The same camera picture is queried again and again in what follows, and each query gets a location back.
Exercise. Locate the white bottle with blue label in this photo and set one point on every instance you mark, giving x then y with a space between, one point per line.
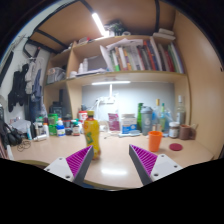
60 129

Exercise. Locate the flat round red coaster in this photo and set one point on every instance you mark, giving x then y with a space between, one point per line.
175 147

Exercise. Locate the black bag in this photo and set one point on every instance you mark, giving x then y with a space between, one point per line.
9 135

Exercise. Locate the green container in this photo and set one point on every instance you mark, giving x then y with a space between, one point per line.
52 121

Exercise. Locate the grey hanging garment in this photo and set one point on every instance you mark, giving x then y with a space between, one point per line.
34 76

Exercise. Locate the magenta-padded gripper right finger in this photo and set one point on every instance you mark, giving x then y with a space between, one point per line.
165 165

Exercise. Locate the wooden shelf unit with books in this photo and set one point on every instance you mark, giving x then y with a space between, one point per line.
133 76

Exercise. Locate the clear bottle with green cap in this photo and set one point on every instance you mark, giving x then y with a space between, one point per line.
163 118

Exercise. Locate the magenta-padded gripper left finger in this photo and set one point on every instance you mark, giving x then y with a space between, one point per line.
56 167

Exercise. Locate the black hanging jacket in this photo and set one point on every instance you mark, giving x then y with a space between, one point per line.
16 88

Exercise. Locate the white jar with red label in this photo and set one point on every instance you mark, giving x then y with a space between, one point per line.
82 116

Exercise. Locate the pink pouch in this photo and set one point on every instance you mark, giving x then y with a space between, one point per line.
113 122

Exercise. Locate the tall green bottle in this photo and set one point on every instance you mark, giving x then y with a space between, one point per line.
139 115

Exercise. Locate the white under-shelf light bar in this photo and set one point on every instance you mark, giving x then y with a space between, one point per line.
111 82

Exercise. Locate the ceiling light strip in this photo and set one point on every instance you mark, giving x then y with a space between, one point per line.
98 24

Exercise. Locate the orange plastic cup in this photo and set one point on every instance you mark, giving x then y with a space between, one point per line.
155 141

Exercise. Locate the clear glass bottle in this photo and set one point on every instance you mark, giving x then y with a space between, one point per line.
180 113

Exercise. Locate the white-lidded jar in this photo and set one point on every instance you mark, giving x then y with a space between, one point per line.
174 130

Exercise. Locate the brown mug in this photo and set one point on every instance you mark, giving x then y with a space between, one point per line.
184 132

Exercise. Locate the blue and white carton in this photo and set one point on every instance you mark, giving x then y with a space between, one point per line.
128 124

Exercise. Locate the yellow drink bottle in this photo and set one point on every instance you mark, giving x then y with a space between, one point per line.
92 133

